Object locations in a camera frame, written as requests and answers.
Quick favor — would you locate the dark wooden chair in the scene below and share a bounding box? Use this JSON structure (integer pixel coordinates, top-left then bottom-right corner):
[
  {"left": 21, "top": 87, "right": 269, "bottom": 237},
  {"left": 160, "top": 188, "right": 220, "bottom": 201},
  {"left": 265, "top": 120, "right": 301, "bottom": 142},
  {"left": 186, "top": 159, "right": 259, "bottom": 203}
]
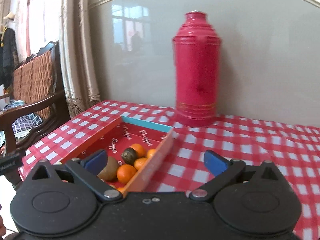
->
[{"left": 0, "top": 41, "right": 72, "bottom": 154}]

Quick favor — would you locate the brown woven chair cover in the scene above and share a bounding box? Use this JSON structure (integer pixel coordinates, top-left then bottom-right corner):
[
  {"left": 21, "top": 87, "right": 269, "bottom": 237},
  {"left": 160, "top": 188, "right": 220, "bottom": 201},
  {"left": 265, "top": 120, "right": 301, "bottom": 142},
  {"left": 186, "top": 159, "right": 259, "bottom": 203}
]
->
[{"left": 13, "top": 51, "right": 57, "bottom": 121}]

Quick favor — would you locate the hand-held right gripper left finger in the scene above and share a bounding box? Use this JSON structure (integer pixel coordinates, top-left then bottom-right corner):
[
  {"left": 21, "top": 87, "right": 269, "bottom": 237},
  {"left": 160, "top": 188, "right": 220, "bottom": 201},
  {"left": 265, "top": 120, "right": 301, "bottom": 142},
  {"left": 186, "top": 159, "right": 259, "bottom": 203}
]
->
[{"left": 24, "top": 149, "right": 123, "bottom": 203}]

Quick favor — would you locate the beige lace curtain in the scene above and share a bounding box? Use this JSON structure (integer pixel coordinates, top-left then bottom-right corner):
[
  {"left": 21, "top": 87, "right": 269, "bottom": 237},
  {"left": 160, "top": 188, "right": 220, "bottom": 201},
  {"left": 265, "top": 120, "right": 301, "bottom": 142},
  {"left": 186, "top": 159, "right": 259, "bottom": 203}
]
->
[{"left": 61, "top": 0, "right": 102, "bottom": 118}]

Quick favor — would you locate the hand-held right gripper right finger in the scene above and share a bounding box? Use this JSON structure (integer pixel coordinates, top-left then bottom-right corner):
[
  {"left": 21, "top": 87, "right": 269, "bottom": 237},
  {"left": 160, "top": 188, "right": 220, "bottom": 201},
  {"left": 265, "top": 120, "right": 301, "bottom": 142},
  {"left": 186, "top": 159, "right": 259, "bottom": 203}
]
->
[{"left": 189, "top": 150, "right": 292, "bottom": 203}]

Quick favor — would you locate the dark hanging coat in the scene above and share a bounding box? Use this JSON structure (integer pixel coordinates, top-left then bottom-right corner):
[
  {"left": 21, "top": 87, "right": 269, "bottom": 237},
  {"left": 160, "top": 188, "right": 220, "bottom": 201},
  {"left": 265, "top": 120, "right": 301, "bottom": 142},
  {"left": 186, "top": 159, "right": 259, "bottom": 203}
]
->
[{"left": 0, "top": 27, "right": 17, "bottom": 92}]

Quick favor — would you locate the red checkered tablecloth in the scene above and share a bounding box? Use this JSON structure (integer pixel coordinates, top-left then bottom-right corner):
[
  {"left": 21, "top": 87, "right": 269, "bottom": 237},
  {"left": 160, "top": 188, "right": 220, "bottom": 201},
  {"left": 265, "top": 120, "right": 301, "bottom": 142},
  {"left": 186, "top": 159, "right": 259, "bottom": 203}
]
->
[{"left": 19, "top": 100, "right": 320, "bottom": 240}]

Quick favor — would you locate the window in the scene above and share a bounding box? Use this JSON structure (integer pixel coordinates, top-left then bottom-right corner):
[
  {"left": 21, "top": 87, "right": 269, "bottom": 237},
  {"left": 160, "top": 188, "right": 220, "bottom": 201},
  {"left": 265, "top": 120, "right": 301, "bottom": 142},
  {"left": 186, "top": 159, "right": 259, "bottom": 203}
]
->
[{"left": 14, "top": 0, "right": 64, "bottom": 64}]

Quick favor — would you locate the blue checkered cloth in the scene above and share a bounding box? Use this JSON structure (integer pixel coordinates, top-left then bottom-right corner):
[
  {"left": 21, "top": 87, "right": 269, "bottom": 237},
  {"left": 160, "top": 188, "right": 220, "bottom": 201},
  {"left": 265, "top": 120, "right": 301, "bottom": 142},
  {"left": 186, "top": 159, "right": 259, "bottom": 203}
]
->
[{"left": 2, "top": 99, "right": 45, "bottom": 138}]

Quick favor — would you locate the colourful cardboard box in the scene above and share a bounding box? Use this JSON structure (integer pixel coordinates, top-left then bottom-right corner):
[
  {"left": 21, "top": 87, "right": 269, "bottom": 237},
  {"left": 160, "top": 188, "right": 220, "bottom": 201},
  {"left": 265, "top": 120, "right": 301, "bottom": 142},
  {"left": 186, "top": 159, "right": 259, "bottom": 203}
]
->
[{"left": 59, "top": 116, "right": 174, "bottom": 199}]

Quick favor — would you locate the large dark brown fruit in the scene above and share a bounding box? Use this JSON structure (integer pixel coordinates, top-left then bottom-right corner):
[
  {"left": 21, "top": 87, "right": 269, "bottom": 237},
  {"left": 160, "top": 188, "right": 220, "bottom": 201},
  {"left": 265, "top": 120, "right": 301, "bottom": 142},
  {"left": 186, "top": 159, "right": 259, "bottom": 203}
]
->
[{"left": 121, "top": 148, "right": 138, "bottom": 166}]

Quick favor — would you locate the red thermos flask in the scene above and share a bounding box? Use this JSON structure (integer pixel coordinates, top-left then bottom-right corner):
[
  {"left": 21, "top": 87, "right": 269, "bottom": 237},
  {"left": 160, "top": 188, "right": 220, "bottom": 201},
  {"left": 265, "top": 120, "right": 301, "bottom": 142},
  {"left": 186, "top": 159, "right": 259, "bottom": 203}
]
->
[{"left": 171, "top": 11, "right": 223, "bottom": 127}]

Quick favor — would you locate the brown kiwi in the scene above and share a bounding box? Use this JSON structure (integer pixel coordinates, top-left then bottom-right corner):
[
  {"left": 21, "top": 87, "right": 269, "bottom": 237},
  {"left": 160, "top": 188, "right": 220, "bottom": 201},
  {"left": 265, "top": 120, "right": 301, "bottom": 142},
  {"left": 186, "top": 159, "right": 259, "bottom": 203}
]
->
[{"left": 97, "top": 156, "right": 120, "bottom": 182}]

